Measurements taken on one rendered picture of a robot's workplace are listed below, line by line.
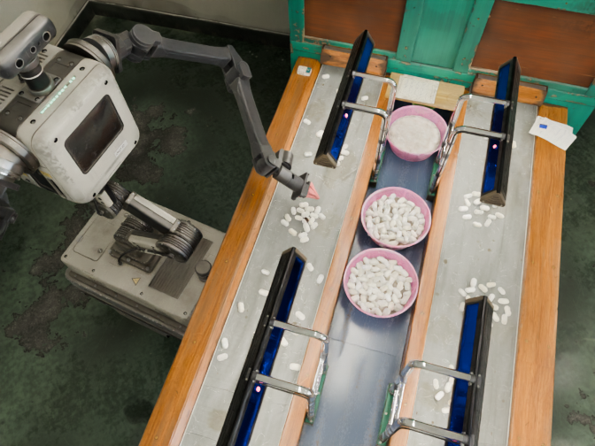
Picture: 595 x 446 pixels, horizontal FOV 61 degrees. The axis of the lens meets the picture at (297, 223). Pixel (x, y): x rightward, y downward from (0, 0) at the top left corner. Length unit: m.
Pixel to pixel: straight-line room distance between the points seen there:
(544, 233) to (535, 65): 0.71
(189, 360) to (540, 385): 1.15
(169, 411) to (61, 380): 1.10
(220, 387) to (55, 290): 1.42
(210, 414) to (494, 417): 0.91
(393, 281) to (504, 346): 0.43
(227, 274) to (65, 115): 0.78
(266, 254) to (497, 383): 0.91
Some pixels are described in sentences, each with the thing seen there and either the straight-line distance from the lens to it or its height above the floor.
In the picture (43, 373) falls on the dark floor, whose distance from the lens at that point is 2.82.
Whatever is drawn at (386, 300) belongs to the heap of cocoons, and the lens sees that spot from 1.85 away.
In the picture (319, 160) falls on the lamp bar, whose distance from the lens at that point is 1.71.
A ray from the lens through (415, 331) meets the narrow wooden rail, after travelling 1.80.
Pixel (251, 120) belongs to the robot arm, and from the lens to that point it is 1.86.
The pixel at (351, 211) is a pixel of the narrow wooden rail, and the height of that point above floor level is 0.76.
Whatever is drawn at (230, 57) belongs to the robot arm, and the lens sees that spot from 1.98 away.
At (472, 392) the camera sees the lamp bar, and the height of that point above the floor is 1.11.
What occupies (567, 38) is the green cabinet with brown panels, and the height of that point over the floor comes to 1.09.
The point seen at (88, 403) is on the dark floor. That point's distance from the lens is 2.70.
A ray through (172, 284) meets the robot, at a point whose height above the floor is 0.47.
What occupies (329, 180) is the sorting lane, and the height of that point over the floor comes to 0.74.
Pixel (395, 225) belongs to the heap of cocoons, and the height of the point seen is 0.73.
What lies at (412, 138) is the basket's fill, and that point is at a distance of 2.24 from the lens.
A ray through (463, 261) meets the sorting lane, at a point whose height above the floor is 0.74.
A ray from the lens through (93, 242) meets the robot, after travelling 2.42.
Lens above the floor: 2.46
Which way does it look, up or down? 61 degrees down
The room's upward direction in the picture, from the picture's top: 3 degrees counter-clockwise
